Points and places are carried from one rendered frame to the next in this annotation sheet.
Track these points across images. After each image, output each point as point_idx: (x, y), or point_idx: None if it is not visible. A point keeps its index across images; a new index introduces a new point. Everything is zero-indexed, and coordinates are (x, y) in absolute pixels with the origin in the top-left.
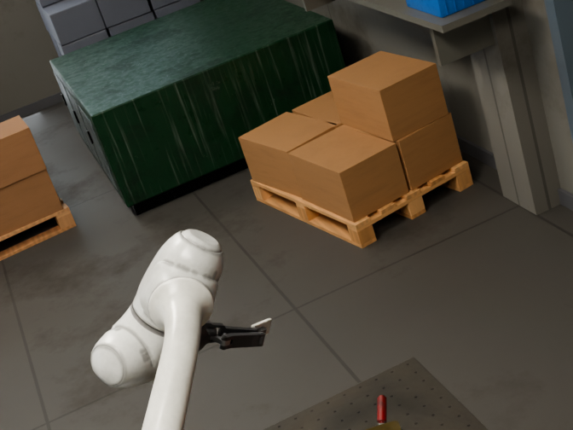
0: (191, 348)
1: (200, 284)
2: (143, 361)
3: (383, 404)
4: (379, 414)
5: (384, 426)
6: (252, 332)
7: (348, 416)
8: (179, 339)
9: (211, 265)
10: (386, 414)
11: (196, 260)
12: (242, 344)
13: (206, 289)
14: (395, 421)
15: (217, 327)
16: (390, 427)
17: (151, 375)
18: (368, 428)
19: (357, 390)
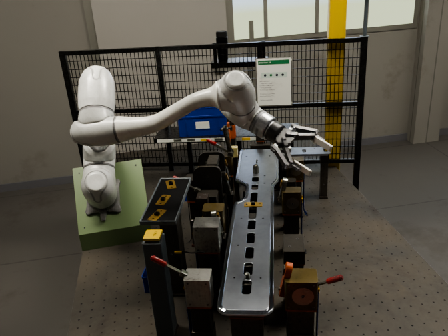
0: (186, 102)
1: (215, 91)
2: None
3: (335, 277)
4: (330, 277)
5: (315, 277)
6: (285, 159)
7: None
8: (188, 96)
9: (222, 89)
10: (331, 282)
11: (221, 81)
12: (278, 157)
13: (216, 95)
14: (317, 281)
15: (283, 143)
16: (312, 279)
17: (228, 119)
18: (316, 271)
19: None
